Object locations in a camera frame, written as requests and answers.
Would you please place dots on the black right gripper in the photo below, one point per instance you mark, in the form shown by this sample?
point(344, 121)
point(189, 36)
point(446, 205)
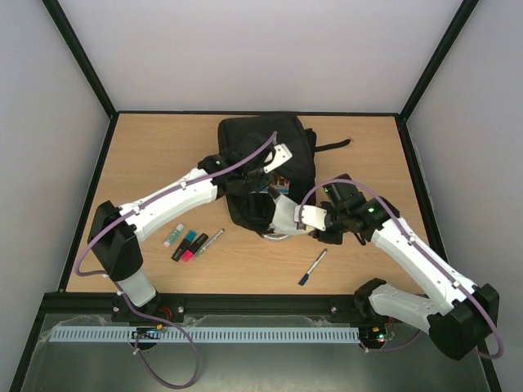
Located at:
point(324, 233)

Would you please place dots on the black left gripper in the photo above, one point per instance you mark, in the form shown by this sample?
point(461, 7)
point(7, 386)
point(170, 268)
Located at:
point(260, 185)

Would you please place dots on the black student backpack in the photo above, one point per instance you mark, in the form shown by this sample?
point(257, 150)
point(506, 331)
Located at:
point(271, 215)

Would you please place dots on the dog picture book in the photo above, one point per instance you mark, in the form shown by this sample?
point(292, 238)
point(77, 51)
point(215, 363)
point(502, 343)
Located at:
point(278, 183)

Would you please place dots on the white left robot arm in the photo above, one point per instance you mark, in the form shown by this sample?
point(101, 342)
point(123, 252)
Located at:
point(117, 231)

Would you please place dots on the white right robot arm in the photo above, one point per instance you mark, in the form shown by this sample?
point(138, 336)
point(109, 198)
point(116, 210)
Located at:
point(454, 312)

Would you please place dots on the grey white pen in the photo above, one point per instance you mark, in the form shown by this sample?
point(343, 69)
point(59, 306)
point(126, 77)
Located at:
point(212, 240)

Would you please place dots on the blue capped white pen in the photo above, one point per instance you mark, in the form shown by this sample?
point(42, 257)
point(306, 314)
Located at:
point(308, 273)

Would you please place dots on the black marker pen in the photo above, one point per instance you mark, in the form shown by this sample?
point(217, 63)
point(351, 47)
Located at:
point(198, 242)

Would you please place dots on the blue highlighter marker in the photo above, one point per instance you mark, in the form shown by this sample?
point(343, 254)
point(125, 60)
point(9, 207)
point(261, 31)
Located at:
point(187, 241)

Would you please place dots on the white green glue stick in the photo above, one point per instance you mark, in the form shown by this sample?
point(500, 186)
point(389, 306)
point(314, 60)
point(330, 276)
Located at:
point(173, 235)

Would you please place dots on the pink highlighter marker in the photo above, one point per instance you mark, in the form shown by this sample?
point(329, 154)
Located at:
point(187, 255)

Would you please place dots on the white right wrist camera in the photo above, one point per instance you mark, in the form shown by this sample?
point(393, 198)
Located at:
point(310, 217)

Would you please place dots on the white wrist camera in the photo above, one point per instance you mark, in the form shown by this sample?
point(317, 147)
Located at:
point(310, 217)
point(277, 157)

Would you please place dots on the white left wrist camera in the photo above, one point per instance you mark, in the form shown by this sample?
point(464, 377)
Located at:
point(277, 157)

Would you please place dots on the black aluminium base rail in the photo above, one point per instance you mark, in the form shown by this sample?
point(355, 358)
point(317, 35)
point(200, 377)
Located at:
point(336, 308)

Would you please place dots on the light blue slotted cable duct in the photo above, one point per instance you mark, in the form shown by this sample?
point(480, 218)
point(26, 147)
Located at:
point(319, 335)

